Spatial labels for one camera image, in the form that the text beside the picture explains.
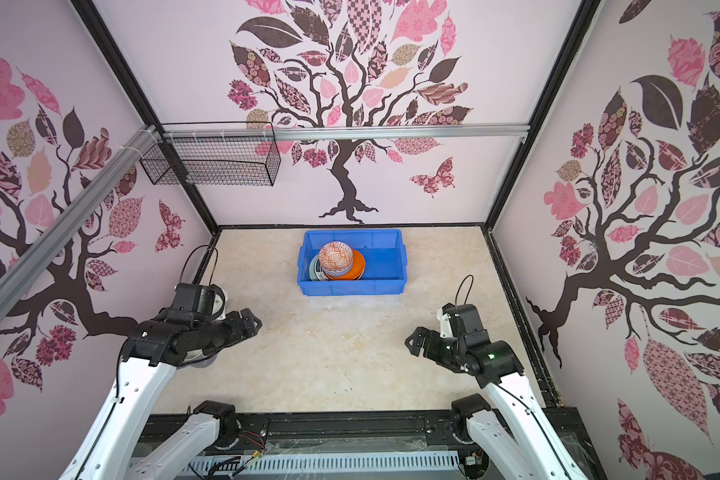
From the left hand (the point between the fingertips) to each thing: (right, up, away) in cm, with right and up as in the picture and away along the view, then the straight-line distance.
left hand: (247, 335), depth 72 cm
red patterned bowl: (+18, +20, +29) cm, 39 cm away
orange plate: (+26, +15, +30) cm, 43 cm away
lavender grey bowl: (+20, +14, +23) cm, 34 cm away
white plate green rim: (+12, +14, +29) cm, 34 cm away
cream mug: (-1, +10, -12) cm, 16 cm away
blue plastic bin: (+36, +17, +35) cm, 53 cm away
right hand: (+43, -3, +4) cm, 44 cm away
